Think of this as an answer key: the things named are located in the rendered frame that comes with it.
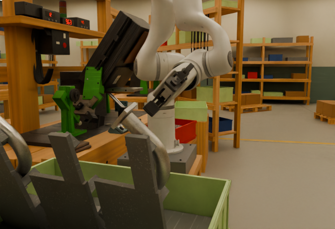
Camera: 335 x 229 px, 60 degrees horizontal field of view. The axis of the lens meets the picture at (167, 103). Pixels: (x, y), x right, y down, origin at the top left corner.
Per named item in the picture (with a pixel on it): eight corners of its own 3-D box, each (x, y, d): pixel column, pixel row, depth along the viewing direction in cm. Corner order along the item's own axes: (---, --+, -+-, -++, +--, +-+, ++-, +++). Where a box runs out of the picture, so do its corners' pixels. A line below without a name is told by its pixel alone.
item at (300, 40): (309, 105, 943) (314, 35, 914) (211, 102, 1003) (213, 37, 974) (305, 103, 995) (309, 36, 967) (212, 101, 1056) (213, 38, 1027)
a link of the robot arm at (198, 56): (208, 84, 80) (179, 89, 85) (220, 70, 91) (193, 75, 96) (200, 55, 78) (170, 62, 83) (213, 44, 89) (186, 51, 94)
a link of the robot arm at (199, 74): (167, 74, 84) (163, 77, 82) (185, 53, 79) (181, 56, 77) (188, 94, 84) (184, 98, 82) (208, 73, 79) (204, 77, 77)
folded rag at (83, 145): (79, 145, 139) (79, 139, 138) (91, 147, 135) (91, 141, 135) (62, 151, 130) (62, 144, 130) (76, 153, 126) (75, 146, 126)
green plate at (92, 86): (104, 102, 186) (107, 69, 188) (98, 100, 178) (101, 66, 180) (89, 101, 189) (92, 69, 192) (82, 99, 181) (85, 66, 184)
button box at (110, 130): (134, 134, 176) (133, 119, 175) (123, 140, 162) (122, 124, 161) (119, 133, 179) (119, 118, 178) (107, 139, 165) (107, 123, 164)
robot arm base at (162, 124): (185, 144, 136) (184, 105, 134) (180, 156, 118) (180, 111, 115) (145, 143, 139) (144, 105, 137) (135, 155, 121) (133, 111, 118)
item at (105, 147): (174, 125, 259) (174, 108, 257) (71, 197, 117) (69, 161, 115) (159, 124, 263) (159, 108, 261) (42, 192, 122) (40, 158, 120)
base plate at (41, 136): (151, 113, 243) (151, 111, 243) (70, 149, 139) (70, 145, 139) (106, 111, 255) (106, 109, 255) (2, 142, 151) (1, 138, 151)
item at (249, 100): (251, 107, 905) (251, 92, 899) (271, 110, 835) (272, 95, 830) (220, 109, 847) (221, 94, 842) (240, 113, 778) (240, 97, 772)
